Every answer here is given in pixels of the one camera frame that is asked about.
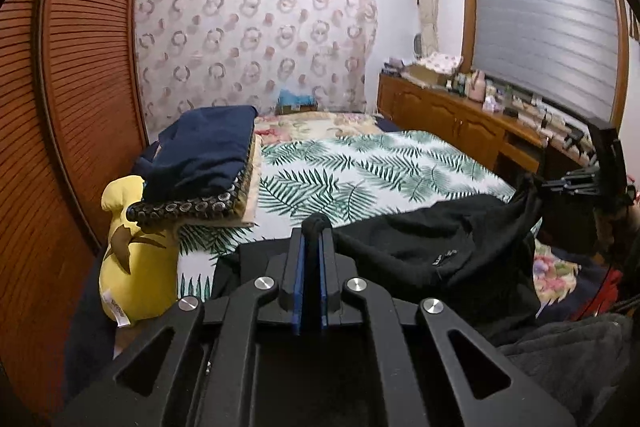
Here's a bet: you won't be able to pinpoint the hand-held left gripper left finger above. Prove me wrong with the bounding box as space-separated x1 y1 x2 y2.
55 227 311 427

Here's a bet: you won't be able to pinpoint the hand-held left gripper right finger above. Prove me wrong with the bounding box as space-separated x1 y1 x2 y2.
320 227 576 427

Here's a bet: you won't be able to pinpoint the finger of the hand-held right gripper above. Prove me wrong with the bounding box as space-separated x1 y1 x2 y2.
542 172 598 186
542 184 599 198

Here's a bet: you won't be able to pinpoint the black printed t-shirt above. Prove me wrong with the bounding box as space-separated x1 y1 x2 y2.
212 187 546 343

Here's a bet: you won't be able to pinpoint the navy folded clothes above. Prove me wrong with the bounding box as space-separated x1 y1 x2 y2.
142 106 258 198

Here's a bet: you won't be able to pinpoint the green leaf print sheet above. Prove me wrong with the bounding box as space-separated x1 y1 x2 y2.
177 129 543 303

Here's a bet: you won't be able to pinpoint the red cloth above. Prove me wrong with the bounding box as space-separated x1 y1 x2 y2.
580 267 626 319

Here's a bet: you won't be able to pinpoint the wooden sideboard cabinet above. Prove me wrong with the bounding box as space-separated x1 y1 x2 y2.
376 72 601 188

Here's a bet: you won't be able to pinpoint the grey window roller blind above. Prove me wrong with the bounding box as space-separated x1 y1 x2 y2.
472 0 621 120

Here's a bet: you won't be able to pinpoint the yellow plush toy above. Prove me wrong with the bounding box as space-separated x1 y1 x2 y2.
99 176 181 328

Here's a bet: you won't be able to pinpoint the floral spotted cloth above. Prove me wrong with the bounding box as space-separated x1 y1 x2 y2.
422 52 463 75

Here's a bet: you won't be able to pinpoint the blue item at bed head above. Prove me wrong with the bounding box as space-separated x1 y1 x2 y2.
276 89 318 115

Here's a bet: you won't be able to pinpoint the grey fleece clothing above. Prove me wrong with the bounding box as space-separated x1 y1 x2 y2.
500 312 636 427

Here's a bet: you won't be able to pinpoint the open cardboard box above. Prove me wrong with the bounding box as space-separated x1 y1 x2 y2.
402 63 448 88

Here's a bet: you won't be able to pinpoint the wooden louvered wardrobe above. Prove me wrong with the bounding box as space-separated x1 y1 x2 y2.
0 0 151 418

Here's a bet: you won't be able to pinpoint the dark ring-patterned folded cloth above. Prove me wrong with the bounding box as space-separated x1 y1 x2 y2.
125 179 251 228

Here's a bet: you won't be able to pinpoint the ring-patterned sheer curtain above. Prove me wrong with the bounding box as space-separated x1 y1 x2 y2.
134 0 378 132

